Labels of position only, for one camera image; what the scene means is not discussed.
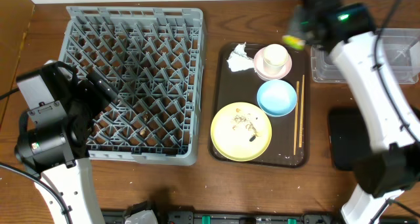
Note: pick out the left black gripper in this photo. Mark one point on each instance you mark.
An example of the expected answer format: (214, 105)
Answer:
(95, 94)

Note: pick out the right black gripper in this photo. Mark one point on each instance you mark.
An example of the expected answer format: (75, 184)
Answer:
(302, 28)

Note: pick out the green snack wrapper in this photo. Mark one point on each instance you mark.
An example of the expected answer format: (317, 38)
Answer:
(294, 42)

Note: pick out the pink plastic bowl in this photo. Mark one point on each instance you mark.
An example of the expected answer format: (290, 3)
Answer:
(258, 67)

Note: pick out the white napkin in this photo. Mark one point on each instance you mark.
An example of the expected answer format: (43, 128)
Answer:
(238, 59)

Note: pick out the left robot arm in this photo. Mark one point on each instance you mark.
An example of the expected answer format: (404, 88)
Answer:
(63, 175)

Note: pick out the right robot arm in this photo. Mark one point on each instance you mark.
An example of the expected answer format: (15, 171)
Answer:
(349, 35)

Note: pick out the grey dishwasher rack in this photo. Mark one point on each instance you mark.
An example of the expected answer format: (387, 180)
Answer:
(155, 58)

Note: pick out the cream plastic cup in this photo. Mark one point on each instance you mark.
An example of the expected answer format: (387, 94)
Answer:
(275, 57)

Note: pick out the left wooden chopstick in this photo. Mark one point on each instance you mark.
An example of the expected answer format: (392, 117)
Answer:
(296, 119)

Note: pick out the wooden chopstick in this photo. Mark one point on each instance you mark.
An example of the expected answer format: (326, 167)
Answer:
(296, 119)
(302, 112)

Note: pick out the clear plastic bin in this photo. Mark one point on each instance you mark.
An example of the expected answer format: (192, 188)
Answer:
(401, 47)

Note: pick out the right wooden chopstick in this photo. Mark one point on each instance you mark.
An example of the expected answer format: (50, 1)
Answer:
(302, 112)

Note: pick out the light blue bowl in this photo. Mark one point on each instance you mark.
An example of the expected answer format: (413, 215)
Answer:
(276, 98)

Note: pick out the black bin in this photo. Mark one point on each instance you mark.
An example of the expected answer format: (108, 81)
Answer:
(349, 139)

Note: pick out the yellow plate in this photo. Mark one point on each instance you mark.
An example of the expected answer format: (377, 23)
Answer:
(241, 131)

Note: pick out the cardboard wall panel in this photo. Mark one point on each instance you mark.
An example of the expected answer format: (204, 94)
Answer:
(15, 17)

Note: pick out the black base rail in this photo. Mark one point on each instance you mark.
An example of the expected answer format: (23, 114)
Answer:
(146, 212)

